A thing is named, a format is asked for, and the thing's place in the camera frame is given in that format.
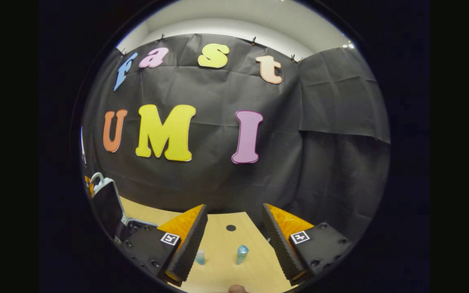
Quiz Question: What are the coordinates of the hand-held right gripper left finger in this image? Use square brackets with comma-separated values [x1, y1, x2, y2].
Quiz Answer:
[121, 204, 209, 287]

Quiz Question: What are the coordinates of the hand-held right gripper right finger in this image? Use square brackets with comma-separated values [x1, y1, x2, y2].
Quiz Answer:
[262, 203, 354, 286]

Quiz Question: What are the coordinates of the light blue suitcase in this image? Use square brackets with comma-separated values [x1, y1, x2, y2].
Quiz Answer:
[90, 172, 158, 243]

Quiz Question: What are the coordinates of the small blue green bottle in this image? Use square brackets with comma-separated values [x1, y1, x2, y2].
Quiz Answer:
[235, 245, 250, 265]

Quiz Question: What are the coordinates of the black backdrop cloth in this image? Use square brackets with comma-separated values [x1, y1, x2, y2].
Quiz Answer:
[81, 33, 390, 241]

